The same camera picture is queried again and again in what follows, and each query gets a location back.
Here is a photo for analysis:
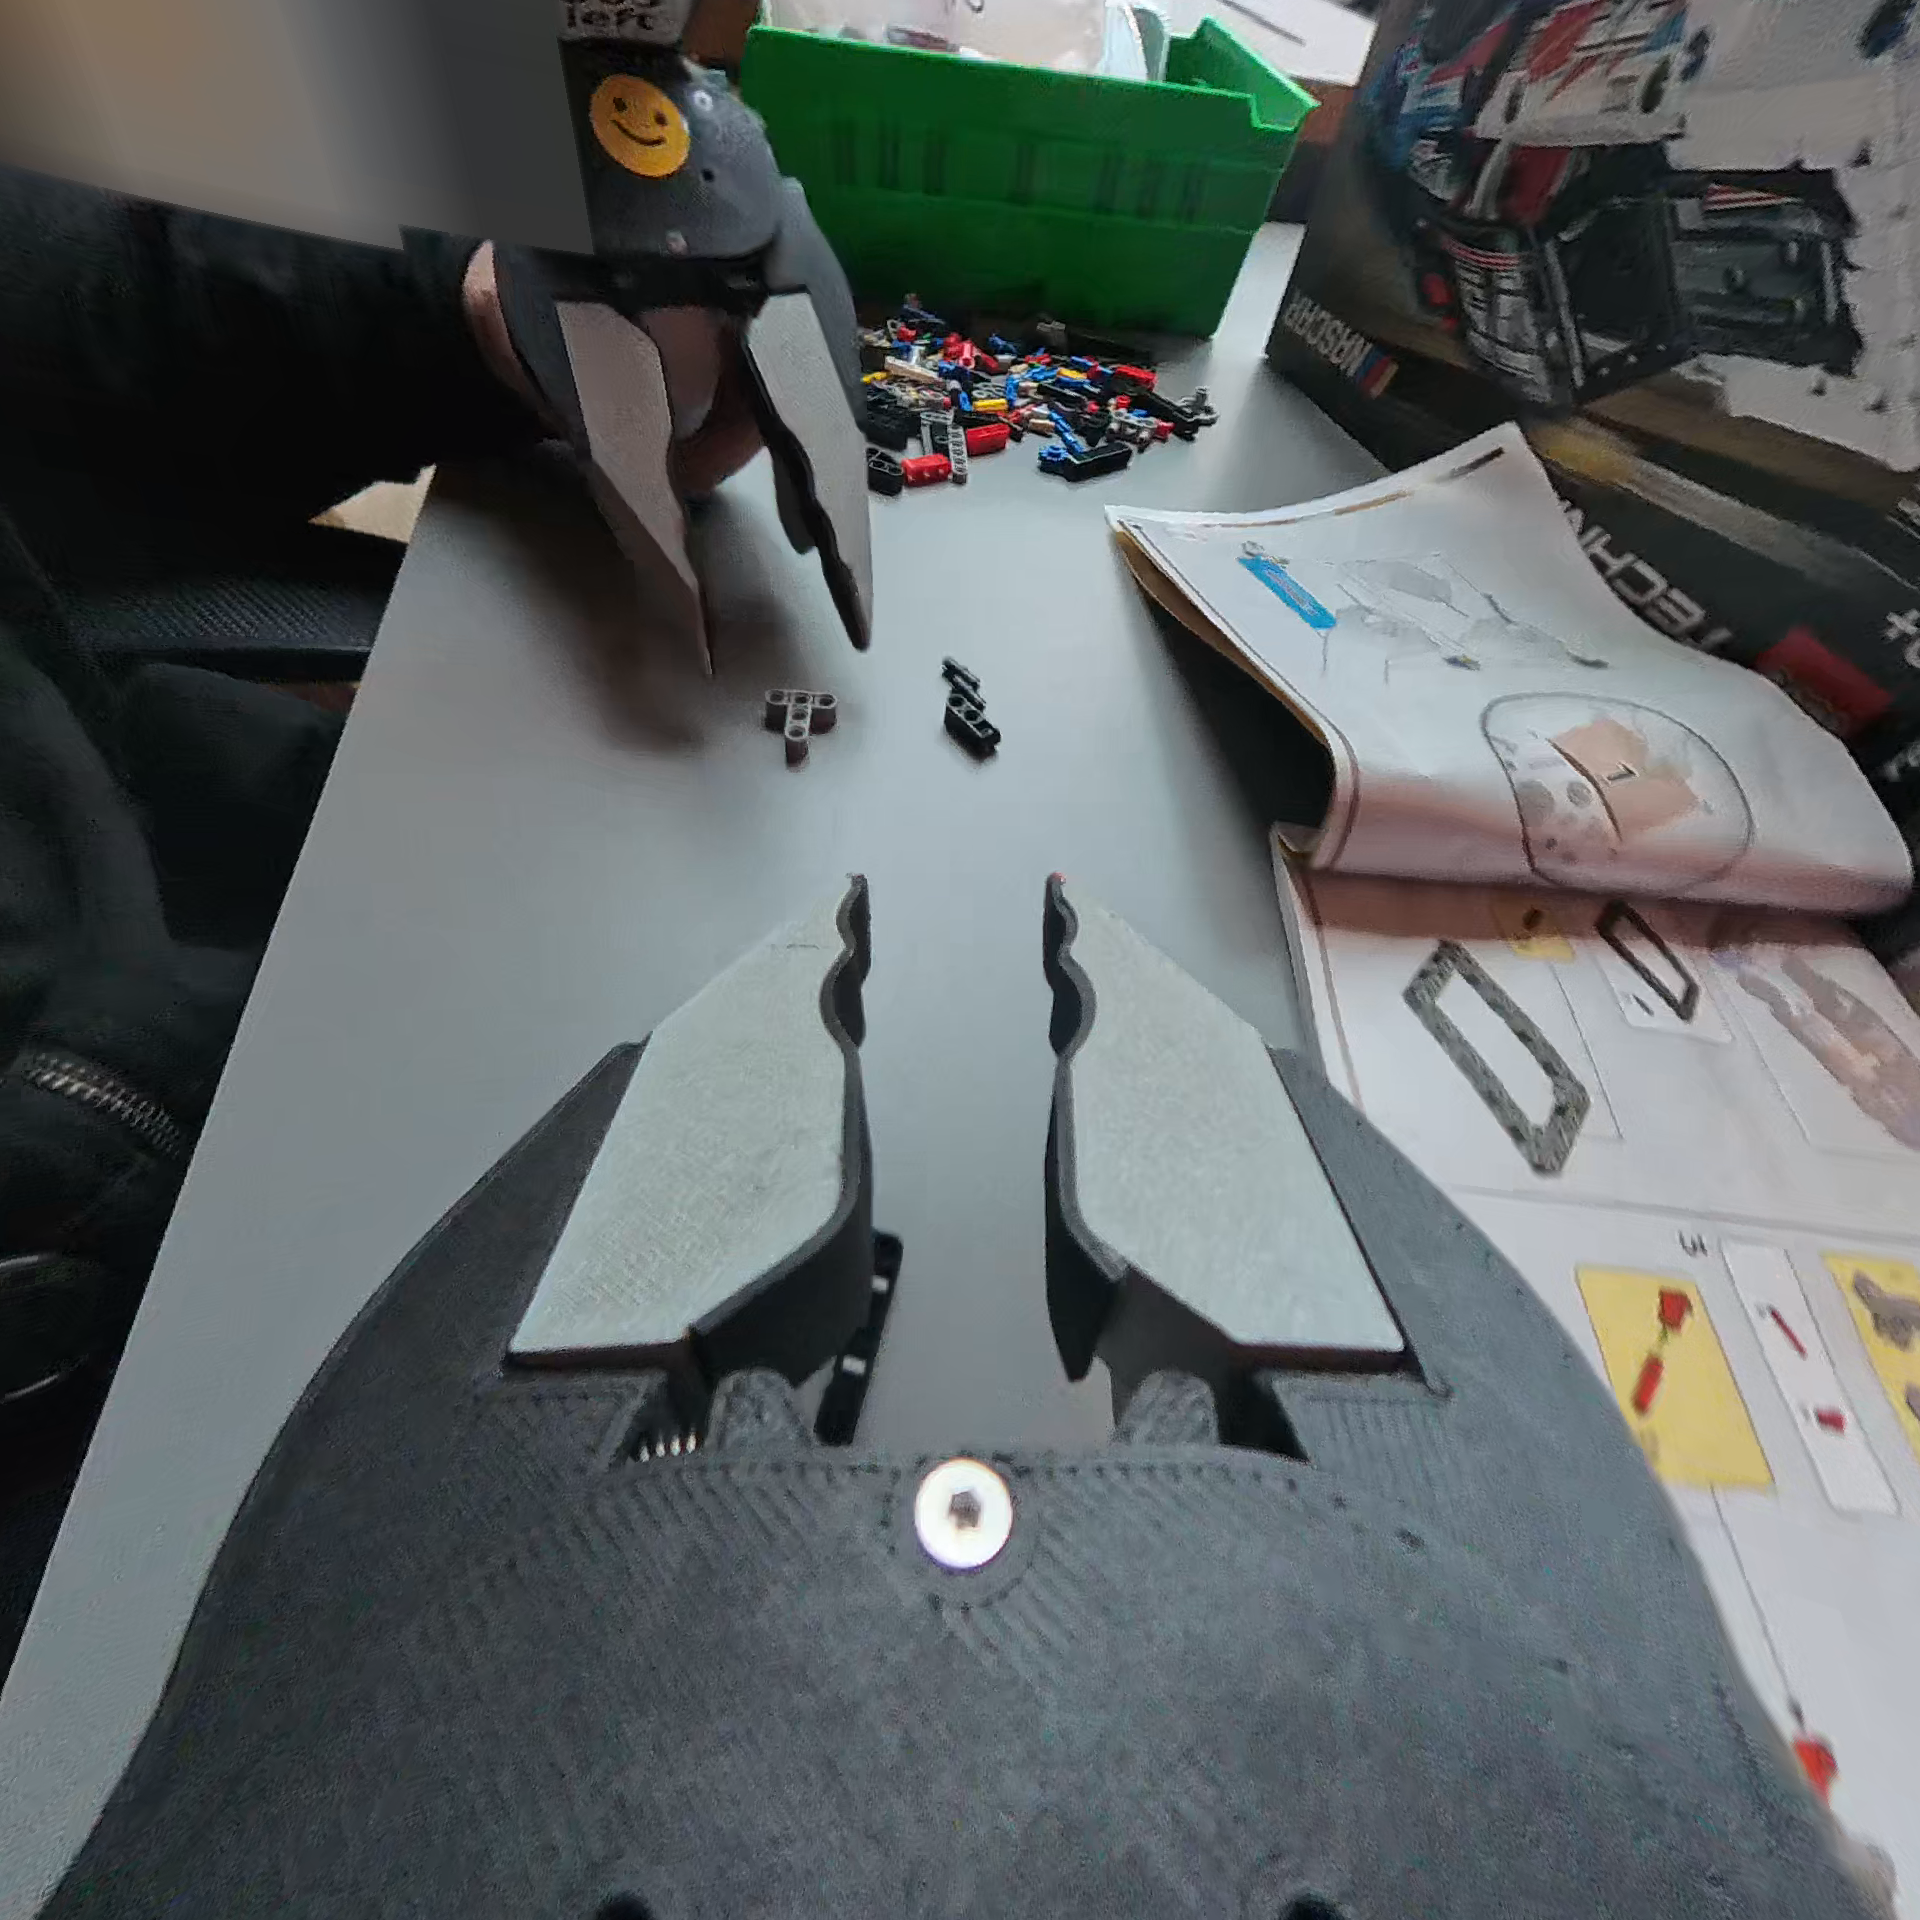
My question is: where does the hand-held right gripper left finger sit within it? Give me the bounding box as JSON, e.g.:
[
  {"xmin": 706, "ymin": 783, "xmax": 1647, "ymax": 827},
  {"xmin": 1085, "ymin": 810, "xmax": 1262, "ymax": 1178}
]
[{"xmin": 507, "ymin": 876, "xmax": 880, "ymax": 1375}]

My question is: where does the black rectangular lego frame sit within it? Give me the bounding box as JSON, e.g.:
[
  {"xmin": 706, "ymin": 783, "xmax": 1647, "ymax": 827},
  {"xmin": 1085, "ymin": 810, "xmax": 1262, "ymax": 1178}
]
[{"xmin": 813, "ymin": 1230, "xmax": 906, "ymax": 1446}]

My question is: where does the pile of mixed lego pieces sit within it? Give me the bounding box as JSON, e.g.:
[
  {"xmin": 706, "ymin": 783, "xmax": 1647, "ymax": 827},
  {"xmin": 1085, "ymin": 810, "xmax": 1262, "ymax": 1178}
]
[{"xmin": 858, "ymin": 298, "xmax": 1220, "ymax": 496}]

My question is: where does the grey mesh office chair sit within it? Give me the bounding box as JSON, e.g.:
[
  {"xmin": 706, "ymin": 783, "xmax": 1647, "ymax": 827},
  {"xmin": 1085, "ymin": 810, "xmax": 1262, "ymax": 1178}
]
[{"xmin": 60, "ymin": 562, "xmax": 404, "ymax": 690}]

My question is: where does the black lego set box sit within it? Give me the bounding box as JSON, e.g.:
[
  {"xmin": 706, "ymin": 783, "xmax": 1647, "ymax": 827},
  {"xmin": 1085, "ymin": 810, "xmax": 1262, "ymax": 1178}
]
[{"xmin": 1264, "ymin": 0, "xmax": 1920, "ymax": 780}]

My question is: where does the person's black zipped jacket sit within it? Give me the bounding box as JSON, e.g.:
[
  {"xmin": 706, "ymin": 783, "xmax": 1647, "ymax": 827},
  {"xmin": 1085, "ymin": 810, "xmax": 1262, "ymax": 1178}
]
[{"xmin": 0, "ymin": 511, "xmax": 354, "ymax": 1654}]

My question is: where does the green plastic bin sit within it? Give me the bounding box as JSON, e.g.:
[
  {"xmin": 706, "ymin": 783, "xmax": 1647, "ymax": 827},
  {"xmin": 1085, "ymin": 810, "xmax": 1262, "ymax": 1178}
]
[{"xmin": 738, "ymin": 17, "xmax": 1319, "ymax": 339}]

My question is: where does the lego instruction booklet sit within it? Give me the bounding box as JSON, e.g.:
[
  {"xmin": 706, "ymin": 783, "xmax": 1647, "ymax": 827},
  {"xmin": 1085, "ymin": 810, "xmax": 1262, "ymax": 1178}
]
[{"xmin": 1107, "ymin": 424, "xmax": 1920, "ymax": 1891}]

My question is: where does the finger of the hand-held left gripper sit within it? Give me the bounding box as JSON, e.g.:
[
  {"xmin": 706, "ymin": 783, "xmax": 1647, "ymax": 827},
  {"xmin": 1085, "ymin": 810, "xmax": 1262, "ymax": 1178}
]
[
  {"xmin": 555, "ymin": 302, "xmax": 720, "ymax": 677},
  {"xmin": 738, "ymin": 284, "xmax": 880, "ymax": 653}
]

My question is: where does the person's left hand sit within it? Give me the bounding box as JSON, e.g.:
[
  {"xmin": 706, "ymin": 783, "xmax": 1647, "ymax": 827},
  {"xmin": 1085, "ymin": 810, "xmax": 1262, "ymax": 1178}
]
[{"xmin": 665, "ymin": 315, "xmax": 776, "ymax": 500}]

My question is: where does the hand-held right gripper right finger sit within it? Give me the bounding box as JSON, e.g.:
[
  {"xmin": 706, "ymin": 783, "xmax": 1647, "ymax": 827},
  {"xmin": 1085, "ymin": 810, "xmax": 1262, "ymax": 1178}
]
[{"xmin": 1042, "ymin": 871, "xmax": 1412, "ymax": 1384}]

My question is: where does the clear plastic bag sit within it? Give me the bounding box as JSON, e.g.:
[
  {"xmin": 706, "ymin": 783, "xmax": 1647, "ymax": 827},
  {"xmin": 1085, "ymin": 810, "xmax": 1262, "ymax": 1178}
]
[{"xmin": 764, "ymin": 0, "xmax": 1201, "ymax": 83}]

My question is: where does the person's left forearm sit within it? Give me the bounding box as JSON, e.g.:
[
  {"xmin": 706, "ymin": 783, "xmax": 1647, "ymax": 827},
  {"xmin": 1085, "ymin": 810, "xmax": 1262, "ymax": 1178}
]
[{"xmin": 0, "ymin": 164, "xmax": 504, "ymax": 504}]

